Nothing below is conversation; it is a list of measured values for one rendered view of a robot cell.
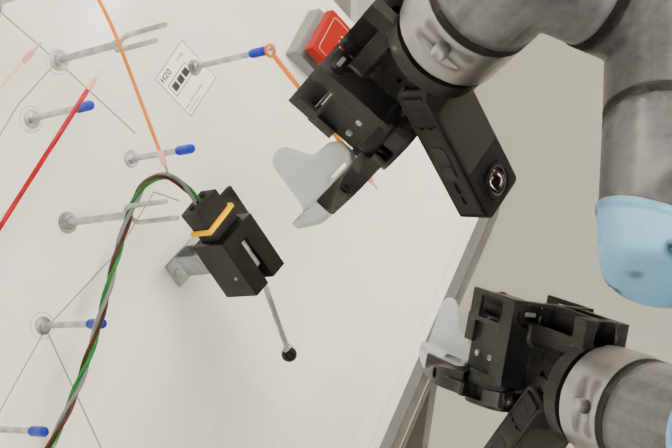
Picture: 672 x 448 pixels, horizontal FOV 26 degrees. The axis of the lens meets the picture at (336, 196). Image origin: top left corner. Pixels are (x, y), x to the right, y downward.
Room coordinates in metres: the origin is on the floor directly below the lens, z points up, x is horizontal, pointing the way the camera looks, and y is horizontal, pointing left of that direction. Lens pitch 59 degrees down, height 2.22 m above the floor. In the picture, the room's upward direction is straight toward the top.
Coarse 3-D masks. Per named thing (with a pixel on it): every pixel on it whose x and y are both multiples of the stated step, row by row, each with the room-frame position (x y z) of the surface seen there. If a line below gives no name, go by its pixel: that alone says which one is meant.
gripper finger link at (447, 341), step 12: (444, 300) 0.50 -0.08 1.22; (444, 312) 0.49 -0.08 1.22; (456, 312) 0.48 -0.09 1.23; (444, 324) 0.48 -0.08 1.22; (456, 324) 0.48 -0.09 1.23; (432, 336) 0.48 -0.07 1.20; (444, 336) 0.47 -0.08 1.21; (456, 336) 0.47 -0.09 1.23; (420, 348) 0.48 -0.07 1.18; (432, 348) 0.47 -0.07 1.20; (444, 348) 0.46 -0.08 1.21; (456, 348) 0.46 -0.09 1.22; (468, 348) 0.45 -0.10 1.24; (420, 360) 0.47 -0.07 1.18; (456, 360) 0.45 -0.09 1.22
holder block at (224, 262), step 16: (240, 224) 0.59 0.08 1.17; (256, 224) 0.60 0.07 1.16; (224, 240) 0.58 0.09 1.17; (240, 240) 0.58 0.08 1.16; (256, 240) 0.59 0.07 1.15; (208, 256) 0.58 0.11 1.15; (224, 256) 0.57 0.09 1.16; (240, 256) 0.57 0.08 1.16; (256, 256) 0.58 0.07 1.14; (272, 256) 0.58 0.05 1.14; (224, 272) 0.57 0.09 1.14; (240, 272) 0.56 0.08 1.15; (256, 272) 0.56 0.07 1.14; (272, 272) 0.57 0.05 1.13; (224, 288) 0.56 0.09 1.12; (240, 288) 0.55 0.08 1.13; (256, 288) 0.55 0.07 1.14
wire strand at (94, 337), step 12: (120, 228) 0.55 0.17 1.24; (120, 240) 0.54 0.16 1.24; (120, 252) 0.53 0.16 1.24; (108, 276) 0.51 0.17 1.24; (108, 288) 0.50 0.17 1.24; (108, 300) 0.49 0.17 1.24; (96, 324) 0.47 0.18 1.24; (96, 336) 0.46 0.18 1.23; (84, 360) 0.44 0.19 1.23; (84, 372) 0.44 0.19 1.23; (72, 396) 0.42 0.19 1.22; (72, 408) 0.41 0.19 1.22; (60, 420) 0.40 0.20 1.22; (60, 432) 0.39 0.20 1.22; (48, 444) 0.38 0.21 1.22
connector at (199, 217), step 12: (204, 192) 0.62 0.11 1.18; (216, 192) 0.62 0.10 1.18; (192, 204) 0.61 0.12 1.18; (204, 204) 0.60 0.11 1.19; (216, 204) 0.61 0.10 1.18; (192, 216) 0.59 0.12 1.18; (204, 216) 0.59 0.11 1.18; (216, 216) 0.60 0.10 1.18; (228, 216) 0.60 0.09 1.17; (192, 228) 0.59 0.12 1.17; (204, 228) 0.59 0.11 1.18; (228, 228) 0.59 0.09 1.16; (204, 240) 0.59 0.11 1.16; (216, 240) 0.58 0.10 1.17
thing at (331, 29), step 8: (328, 16) 0.85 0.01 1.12; (336, 16) 0.85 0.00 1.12; (320, 24) 0.84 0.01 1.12; (328, 24) 0.84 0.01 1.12; (336, 24) 0.84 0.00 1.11; (344, 24) 0.85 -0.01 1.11; (320, 32) 0.83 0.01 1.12; (328, 32) 0.83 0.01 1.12; (336, 32) 0.84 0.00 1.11; (344, 32) 0.84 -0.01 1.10; (312, 40) 0.82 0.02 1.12; (320, 40) 0.82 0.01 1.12; (328, 40) 0.83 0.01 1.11; (336, 40) 0.83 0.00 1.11; (312, 48) 0.81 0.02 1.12; (320, 48) 0.81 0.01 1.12; (328, 48) 0.82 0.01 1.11; (312, 56) 0.81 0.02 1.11; (320, 56) 0.81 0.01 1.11
